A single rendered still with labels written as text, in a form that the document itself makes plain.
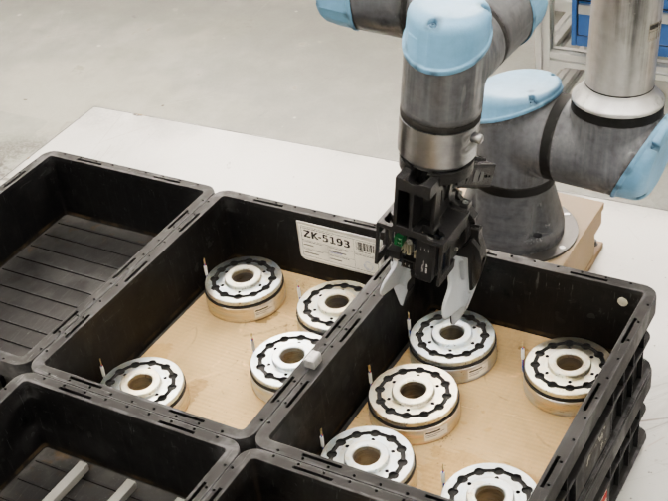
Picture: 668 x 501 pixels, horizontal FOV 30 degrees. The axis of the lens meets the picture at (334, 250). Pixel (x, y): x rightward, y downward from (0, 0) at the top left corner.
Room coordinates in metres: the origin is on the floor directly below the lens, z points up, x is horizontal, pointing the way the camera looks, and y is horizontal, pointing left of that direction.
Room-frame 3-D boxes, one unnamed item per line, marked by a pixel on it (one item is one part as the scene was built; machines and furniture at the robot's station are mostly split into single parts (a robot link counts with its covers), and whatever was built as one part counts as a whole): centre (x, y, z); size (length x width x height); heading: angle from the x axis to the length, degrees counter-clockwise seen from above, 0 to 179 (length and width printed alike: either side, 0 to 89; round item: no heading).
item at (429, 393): (1.05, -0.07, 0.86); 0.05 x 0.05 x 0.01
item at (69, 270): (1.34, 0.38, 0.87); 0.40 x 0.30 x 0.11; 147
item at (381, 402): (1.05, -0.07, 0.86); 0.10 x 0.10 x 0.01
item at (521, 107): (1.45, -0.27, 0.96); 0.13 x 0.12 x 0.14; 55
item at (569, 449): (1.01, -0.12, 0.92); 0.40 x 0.30 x 0.02; 147
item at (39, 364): (1.18, 0.13, 0.92); 0.40 x 0.30 x 0.02; 147
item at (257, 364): (1.14, 0.06, 0.86); 0.10 x 0.10 x 0.01
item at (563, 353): (1.07, -0.25, 0.86); 0.05 x 0.05 x 0.01
